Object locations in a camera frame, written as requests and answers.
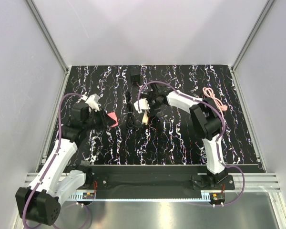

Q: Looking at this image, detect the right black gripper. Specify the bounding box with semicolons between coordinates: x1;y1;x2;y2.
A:
139;92;162;118

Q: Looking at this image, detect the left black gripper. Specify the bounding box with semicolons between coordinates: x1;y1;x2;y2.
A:
83;106;116;131

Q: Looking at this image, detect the pink square plug adapter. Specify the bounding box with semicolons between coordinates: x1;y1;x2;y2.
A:
108;112;118;127

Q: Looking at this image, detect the black power cord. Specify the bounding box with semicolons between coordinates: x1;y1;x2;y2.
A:
124;91;143;131

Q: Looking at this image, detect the beige red power strip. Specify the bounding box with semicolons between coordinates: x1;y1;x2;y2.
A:
142;110;149;125

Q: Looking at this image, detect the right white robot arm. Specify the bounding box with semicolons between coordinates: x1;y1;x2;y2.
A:
136;81;228;189

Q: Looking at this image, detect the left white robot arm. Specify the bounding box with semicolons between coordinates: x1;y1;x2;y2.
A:
15;103;118;229

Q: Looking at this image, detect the black cube adapter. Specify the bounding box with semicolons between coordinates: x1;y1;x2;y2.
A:
130;66;141;84

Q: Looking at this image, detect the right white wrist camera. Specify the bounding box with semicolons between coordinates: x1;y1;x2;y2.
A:
133;98;150;114

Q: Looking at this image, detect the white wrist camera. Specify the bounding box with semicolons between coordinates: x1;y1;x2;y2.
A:
133;98;150;114
81;94;100;112

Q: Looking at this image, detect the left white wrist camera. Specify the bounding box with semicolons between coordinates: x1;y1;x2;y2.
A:
81;94;100;112

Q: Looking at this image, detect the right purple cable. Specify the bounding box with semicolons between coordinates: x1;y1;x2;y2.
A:
137;81;247;207

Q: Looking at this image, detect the purple cable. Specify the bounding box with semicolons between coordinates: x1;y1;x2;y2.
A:
22;93;93;229
137;81;247;207

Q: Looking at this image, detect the pink coiled cable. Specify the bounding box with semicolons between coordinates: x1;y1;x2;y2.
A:
202;86;228;112

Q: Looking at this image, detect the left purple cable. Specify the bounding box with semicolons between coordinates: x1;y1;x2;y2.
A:
22;93;93;229

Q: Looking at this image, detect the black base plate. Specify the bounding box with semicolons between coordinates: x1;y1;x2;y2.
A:
75;165;235;201

